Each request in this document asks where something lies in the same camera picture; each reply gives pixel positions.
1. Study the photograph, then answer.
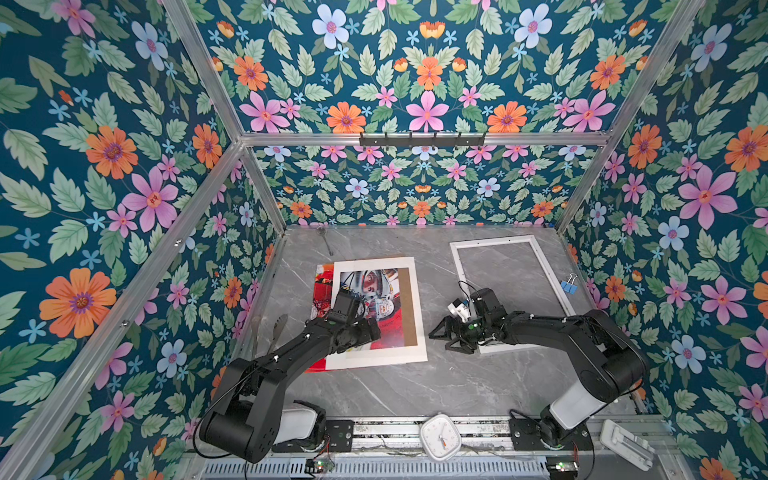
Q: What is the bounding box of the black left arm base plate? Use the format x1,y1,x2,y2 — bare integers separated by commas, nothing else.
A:
271,419,355,454

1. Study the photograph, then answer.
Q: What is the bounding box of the clear acrylic sheet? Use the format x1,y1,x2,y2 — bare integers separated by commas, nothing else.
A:
457,241,578,347

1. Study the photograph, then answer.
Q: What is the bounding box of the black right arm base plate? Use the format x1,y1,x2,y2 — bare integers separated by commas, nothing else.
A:
508,418,594,451

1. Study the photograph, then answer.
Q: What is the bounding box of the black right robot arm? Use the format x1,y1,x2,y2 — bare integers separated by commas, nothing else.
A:
428,288,650,449

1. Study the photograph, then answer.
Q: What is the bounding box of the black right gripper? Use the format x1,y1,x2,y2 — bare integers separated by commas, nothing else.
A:
428,317,491,352

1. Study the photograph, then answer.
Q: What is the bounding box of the white plastic holder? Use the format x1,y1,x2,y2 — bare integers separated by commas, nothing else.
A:
600,420,655,472

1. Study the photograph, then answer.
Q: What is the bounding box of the brown backing board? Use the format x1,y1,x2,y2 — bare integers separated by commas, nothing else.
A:
398,268,418,347

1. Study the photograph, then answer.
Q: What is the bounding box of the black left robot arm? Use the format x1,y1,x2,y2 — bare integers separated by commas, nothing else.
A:
196,291,380,463

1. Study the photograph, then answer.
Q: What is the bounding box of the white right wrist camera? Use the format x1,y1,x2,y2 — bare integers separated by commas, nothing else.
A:
447,298,472,324

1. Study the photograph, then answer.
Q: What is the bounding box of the blue binder clip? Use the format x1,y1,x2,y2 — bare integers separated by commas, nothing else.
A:
561,273,578,295

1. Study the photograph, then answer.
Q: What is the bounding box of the white picture frame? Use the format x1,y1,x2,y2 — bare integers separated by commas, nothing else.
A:
449,234,590,355

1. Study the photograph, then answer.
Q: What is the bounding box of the white square clock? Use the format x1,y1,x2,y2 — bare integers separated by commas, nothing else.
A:
419,413,462,462

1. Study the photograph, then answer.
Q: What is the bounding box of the red printed photo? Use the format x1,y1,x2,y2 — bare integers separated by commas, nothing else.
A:
308,269,410,373

